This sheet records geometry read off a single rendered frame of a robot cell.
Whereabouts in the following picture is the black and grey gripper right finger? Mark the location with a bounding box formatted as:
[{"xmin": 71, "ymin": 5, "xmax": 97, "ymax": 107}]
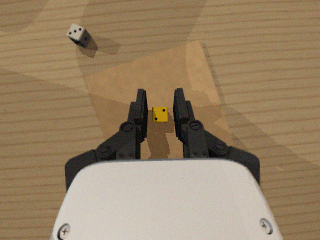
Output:
[{"xmin": 173, "ymin": 88, "xmax": 260, "ymax": 187}]

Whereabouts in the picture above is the white die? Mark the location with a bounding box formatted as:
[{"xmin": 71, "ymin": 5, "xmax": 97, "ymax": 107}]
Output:
[{"xmin": 67, "ymin": 23, "xmax": 92, "ymax": 48}]

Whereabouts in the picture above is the yellow die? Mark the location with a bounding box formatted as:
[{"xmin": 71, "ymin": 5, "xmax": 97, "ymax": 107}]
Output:
[{"xmin": 152, "ymin": 107, "xmax": 168, "ymax": 123}]

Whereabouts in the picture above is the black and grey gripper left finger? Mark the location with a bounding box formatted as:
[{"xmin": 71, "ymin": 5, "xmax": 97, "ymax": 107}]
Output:
[{"xmin": 65, "ymin": 89, "xmax": 148, "ymax": 193}]

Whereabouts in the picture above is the tan square mat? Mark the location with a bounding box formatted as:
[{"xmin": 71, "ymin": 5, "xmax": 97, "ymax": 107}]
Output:
[{"xmin": 85, "ymin": 40, "xmax": 235, "ymax": 159}]

